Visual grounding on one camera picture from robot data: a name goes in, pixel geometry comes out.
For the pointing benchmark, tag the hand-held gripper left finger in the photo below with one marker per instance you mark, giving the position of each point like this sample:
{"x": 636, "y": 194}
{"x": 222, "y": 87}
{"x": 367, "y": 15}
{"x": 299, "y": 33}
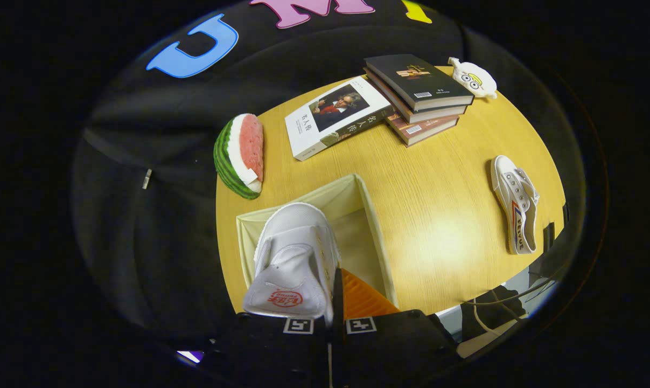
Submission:
{"x": 260, "y": 347}

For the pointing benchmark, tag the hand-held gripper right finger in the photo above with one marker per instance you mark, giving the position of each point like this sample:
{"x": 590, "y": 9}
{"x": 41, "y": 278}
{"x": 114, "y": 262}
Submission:
{"x": 338, "y": 302}

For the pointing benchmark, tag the white canvas shoe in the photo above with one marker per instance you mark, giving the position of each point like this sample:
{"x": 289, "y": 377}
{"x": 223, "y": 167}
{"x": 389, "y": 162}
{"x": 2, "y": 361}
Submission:
{"x": 295, "y": 253}
{"x": 516, "y": 205}

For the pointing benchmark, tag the beige fabric storage box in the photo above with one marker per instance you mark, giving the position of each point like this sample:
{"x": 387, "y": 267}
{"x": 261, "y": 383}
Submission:
{"x": 365, "y": 237}

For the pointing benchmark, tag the watermelon slice plush toy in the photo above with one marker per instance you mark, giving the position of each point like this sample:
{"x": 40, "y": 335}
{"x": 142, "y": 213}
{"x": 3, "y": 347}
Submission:
{"x": 238, "y": 156}

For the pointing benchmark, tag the white portrait cover book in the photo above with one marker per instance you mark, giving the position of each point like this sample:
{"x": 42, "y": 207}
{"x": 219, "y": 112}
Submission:
{"x": 330, "y": 121}

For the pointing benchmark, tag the reddish brown cover book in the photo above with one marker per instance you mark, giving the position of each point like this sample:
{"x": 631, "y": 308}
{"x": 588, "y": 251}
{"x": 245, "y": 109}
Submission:
{"x": 424, "y": 129}

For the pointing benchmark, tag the silver cloth clip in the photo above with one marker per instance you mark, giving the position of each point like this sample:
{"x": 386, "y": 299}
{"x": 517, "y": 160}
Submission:
{"x": 147, "y": 179}

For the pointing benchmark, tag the brown spine book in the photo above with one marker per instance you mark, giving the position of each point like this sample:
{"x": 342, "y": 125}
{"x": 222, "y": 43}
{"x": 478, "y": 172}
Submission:
{"x": 432, "y": 114}

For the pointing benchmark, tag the black table clamp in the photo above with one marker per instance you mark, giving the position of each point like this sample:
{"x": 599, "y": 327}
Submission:
{"x": 549, "y": 237}
{"x": 565, "y": 213}

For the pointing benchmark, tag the black cover book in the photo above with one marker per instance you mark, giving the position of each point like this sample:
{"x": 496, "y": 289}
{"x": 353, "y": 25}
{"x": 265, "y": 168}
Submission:
{"x": 416, "y": 78}

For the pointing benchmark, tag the white plush toy with eyes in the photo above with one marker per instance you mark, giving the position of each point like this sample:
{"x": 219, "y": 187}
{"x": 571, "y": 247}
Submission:
{"x": 475, "y": 80}

